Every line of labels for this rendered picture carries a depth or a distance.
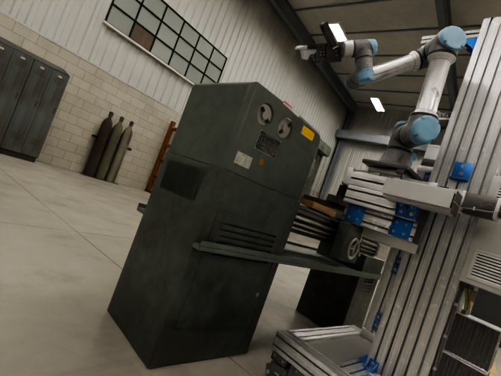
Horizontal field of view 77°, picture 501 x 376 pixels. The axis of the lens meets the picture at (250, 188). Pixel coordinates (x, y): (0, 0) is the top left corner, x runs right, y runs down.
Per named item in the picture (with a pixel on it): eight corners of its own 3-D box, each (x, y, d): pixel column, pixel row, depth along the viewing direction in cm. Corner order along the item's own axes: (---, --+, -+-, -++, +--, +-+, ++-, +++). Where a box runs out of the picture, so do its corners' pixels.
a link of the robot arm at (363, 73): (367, 87, 149) (365, 64, 149) (377, 78, 137) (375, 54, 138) (350, 88, 148) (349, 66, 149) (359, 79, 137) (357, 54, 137)
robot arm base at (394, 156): (413, 176, 153) (420, 157, 154) (403, 166, 143) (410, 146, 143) (383, 171, 164) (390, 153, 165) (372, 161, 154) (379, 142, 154)
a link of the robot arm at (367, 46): (379, 54, 138) (377, 34, 138) (355, 54, 137) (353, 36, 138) (372, 61, 146) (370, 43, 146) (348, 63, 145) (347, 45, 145)
